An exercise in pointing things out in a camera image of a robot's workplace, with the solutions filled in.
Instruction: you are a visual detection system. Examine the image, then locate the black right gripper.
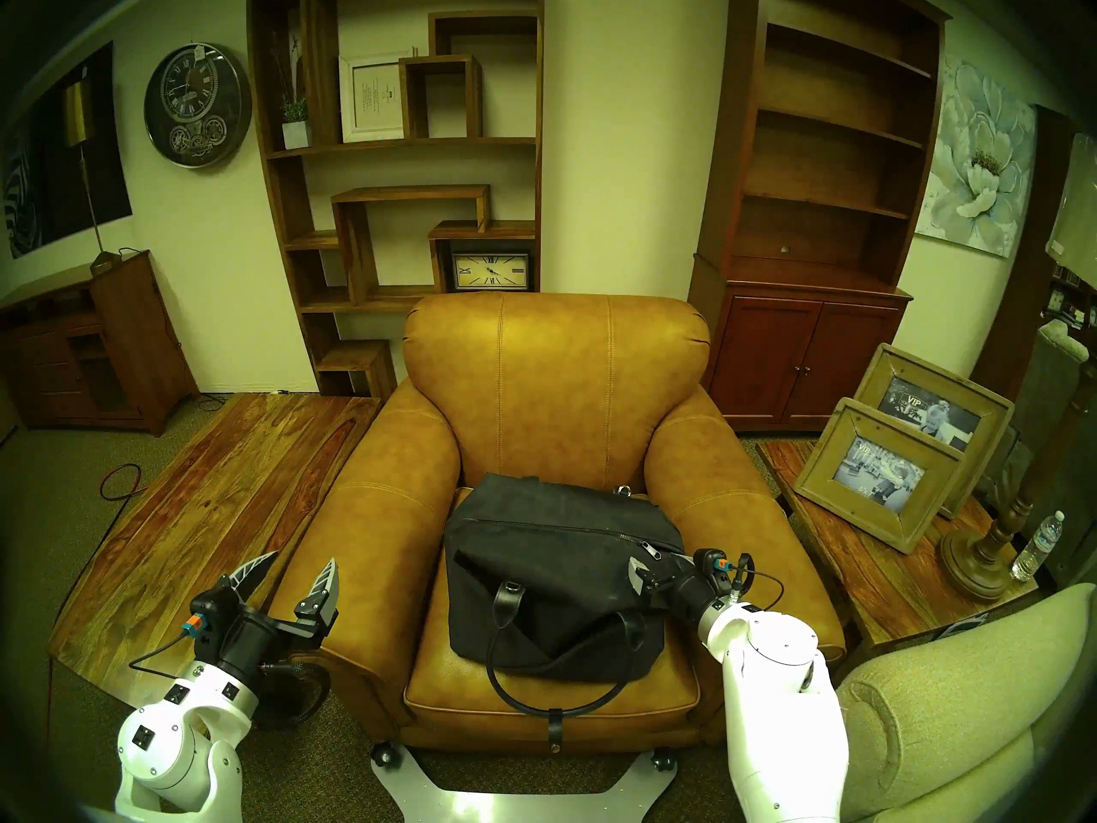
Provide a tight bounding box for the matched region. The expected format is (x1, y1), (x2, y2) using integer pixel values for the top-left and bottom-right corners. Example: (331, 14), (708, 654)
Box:
(627, 549), (745, 627)

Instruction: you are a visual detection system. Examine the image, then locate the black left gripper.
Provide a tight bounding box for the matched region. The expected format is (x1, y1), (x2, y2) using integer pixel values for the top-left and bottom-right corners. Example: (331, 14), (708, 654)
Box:
(190, 549), (341, 687)

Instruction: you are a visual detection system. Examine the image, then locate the black zippered duffel bag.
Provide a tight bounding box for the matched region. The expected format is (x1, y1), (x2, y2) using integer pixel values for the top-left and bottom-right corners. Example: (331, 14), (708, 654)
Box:
(443, 474), (686, 749)

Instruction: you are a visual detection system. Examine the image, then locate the open wooden shelf unit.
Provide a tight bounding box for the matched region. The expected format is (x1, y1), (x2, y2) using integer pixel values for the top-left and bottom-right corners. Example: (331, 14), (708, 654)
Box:
(246, 0), (547, 399)

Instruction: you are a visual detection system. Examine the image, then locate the striped wooden coffee table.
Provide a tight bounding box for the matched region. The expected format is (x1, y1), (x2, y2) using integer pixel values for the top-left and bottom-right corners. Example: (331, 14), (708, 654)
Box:
(47, 391), (382, 706)

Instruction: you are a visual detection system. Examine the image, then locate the wooden side table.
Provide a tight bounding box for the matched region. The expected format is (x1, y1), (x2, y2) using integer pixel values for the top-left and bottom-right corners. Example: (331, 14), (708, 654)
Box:
(756, 438), (1042, 642)

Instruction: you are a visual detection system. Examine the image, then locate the tan leather armchair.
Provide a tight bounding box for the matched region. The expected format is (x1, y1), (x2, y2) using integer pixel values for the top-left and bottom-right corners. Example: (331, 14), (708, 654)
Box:
(273, 291), (845, 755)

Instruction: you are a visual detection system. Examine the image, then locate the cherry wood hutch bookcase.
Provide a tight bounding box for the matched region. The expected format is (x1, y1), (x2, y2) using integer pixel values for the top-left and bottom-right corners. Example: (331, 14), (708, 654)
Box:
(687, 0), (954, 432)

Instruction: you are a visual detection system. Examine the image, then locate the brown wooden media cabinet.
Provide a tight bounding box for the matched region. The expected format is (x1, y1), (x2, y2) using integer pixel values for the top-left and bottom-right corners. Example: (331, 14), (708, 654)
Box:
(0, 249), (200, 437)

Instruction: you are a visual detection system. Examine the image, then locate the turned wooden lamp base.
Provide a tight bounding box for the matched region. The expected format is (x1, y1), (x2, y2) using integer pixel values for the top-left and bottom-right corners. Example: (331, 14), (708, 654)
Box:
(940, 363), (1097, 604)

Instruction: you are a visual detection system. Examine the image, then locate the rectangular mantel clock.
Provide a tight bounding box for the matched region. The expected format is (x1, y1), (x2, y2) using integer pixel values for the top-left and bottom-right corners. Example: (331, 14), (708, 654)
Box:
(451, 250), (531, 292)

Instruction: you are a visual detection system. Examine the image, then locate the beige fabric sofa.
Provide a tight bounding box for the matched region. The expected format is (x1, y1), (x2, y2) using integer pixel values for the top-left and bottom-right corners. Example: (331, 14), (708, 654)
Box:
(836, 583), (1097, 823)

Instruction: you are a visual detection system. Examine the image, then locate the clear plastic water bottle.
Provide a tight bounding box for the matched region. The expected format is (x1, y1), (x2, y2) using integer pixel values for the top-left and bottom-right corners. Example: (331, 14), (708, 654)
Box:
(1011, 510), (1066, 583)

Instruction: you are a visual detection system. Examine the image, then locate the grey upholstered chair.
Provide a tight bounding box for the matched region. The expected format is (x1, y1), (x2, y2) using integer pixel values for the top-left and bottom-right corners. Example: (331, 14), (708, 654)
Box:
(977, 320), (1089, 522)

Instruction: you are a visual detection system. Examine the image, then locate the small potted plant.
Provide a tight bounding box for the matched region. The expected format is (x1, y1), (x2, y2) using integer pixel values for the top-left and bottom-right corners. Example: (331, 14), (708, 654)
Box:
(273, 33), (313, 151)

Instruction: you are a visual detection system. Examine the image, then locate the white framed certificate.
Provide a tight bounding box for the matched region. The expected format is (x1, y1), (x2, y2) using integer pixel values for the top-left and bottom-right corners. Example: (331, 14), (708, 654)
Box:
(339, 51), (417, 144)

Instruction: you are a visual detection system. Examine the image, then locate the white flower canvas painting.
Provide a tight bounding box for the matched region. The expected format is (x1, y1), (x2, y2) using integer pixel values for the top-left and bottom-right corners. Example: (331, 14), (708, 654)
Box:
(914, 54), (1038, 259)

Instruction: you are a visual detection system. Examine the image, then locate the thin black sensor cable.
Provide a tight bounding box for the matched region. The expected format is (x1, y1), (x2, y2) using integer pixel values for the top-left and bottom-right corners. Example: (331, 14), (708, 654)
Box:
(129, 628), (200, 681)
(728, 552), (786, 610)

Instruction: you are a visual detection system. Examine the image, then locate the black corrugated cable loop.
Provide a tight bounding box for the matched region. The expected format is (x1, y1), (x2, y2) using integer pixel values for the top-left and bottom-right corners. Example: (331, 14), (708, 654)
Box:
(255, 654), (333, 732)

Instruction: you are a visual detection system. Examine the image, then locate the red floor cable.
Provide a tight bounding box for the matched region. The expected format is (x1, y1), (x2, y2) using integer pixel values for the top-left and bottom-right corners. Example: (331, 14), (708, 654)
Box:
(99, 463), (148, 502)

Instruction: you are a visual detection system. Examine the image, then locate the small rustic picture frame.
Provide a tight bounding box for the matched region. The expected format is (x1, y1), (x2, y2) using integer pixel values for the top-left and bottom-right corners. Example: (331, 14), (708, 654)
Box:
(793, 397), (968, 555)

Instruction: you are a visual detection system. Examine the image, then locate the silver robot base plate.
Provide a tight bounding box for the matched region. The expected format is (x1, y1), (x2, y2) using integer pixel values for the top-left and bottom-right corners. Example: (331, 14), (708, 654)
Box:
(370, 742), (678, 823)

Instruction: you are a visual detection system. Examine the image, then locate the large rustic picture frame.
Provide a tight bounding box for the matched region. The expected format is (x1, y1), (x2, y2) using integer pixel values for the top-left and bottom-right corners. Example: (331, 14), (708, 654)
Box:
(853, 343), (1016, 520)

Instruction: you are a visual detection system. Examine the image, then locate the dark zebra wall art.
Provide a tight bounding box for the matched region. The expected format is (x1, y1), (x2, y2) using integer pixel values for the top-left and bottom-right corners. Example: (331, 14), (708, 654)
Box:
(0, 41), (134, 261)

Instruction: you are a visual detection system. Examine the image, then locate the round black wall clock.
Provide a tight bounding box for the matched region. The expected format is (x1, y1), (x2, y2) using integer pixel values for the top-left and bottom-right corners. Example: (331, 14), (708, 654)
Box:
(143, 43), (253, 170)

